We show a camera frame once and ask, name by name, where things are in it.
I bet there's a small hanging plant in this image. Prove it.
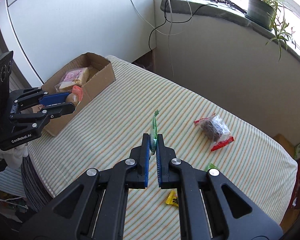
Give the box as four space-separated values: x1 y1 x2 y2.
266 3 293 62

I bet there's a white gloved left hand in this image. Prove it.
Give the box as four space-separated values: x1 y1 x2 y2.
0 144 29 170

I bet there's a white refrigerator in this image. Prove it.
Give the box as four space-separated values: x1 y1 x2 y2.
0 0 154 87

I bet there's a potted spider plant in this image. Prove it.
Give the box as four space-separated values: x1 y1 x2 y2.
244 0 285 31

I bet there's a striped tablecloth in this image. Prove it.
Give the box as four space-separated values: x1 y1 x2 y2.
36 57 287 239

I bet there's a bagged sliced bread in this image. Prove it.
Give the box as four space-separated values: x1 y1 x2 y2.
55 67 89 92

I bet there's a yellow candy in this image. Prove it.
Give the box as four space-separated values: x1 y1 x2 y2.
165 190 179 207

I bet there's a brown egg snack pack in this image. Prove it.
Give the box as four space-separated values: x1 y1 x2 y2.
65 85 84 107

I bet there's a teal mint ring candy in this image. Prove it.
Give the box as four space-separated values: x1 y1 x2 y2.
204 163 218 172

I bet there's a white cable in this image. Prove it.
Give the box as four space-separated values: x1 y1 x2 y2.
120 0 193 77

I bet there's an open cardboard box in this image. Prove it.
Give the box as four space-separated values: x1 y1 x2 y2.
42 52 116 137

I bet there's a green candy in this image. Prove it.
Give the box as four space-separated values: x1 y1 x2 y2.
150 109 159 155

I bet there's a black cable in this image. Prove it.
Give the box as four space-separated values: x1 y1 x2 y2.
148 0 221 52

